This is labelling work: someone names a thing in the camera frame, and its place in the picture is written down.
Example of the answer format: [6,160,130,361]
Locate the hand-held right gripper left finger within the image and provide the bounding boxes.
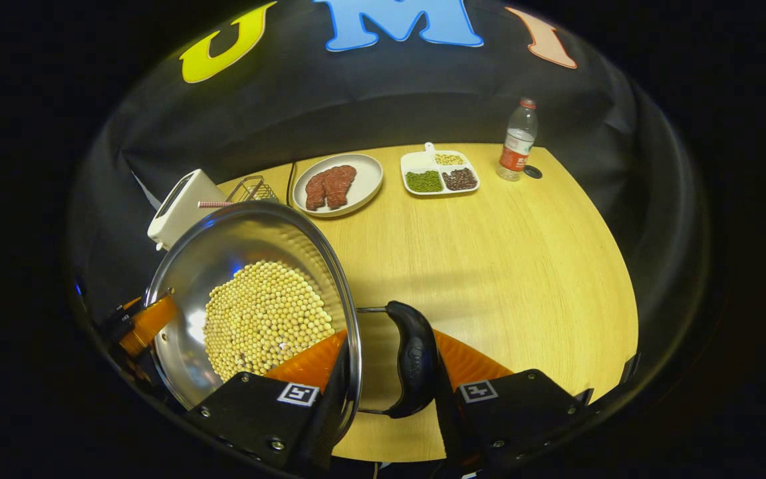
[187,331,357,476]

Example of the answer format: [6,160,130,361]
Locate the plastic bottle red label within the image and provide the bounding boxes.
[497,98,538,182]

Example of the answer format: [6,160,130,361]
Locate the stainless steel pot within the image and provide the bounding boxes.
[144,200,440,420]

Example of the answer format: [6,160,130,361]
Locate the small wire basket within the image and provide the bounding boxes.
[227,175,279,204]

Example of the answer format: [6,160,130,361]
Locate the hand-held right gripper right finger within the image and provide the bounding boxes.
[433,329,586,476]

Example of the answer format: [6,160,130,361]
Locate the white divided bean dish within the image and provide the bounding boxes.
[400,142,481,197]

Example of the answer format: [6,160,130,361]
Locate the pile of yellow soybeans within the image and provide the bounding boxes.
[202,259,336,381]

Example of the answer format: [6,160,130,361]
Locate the round white plate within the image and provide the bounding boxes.
[292,154,384,218]

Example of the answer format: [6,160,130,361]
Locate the large brown meat slice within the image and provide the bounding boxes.
[322,165,358,210]

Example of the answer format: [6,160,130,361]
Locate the black backdrop cloth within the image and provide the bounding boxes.
[67,0,713,400]

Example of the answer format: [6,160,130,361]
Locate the white toaster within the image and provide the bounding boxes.
[147,169,227,251]

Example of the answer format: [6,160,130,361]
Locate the small brown meat slice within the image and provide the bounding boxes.
[305,172,328,212]

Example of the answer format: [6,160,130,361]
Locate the white toaster cable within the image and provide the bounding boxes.
[132,173,158,211]

